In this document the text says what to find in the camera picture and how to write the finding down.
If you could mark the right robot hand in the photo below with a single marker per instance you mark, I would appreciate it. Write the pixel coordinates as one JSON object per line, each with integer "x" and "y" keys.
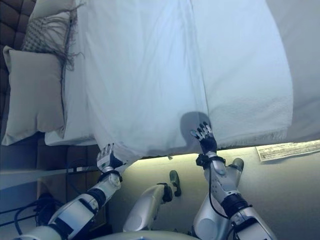
{"x": 207, "y": 142}

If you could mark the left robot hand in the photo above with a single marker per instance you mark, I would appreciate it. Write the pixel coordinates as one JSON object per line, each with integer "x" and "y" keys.
{"x": 108, "y": 160}

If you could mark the white duvet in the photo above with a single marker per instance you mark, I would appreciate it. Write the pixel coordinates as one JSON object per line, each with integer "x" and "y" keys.
{"x": 140, "y": 75}

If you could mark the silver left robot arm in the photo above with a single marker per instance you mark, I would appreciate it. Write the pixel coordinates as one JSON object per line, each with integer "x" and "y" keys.
{"x": 80, "y": 207}

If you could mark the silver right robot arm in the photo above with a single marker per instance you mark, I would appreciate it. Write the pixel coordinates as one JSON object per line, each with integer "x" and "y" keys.
{"x": 225, "y": 190}

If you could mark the white bed sheet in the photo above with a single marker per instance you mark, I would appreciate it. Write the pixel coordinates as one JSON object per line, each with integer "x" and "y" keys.
{"x": 75, "y": 112}

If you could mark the white power strip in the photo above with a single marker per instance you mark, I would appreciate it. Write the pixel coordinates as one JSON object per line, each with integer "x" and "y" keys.
{"x": 76, "y": 169}

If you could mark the silver left robot leg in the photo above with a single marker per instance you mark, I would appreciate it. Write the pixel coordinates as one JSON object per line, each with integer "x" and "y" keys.
{"x": 145, "y": 207}

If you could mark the printed paper sheet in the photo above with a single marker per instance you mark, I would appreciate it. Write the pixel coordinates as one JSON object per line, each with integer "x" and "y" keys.
{"x": 287, "y": 151}

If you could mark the dark glass-topped nightstand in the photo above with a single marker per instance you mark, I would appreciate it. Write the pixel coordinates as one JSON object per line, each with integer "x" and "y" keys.
{"x": 30, "y": 182}

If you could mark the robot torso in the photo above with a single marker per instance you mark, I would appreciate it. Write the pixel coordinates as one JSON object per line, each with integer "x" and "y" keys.
{"x": 150, "y": 236}

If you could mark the large beige pillow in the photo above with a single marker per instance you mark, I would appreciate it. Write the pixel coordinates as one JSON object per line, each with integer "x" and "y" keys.
{"x": 35, "y": 92}
{"x": 52, "y": 7}

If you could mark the grey fringed macrame cushion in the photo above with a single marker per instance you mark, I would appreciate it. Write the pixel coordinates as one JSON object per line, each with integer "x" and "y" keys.
{"x": 42, "y": 35}

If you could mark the brown tufted headboard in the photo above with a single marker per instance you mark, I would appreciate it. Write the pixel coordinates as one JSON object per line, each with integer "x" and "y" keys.
{"x": 12, "y": 22}

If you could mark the brown upholstered bed frame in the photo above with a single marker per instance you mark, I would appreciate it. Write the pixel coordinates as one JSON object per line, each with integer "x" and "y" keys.
{"x": 50, "y": 155}

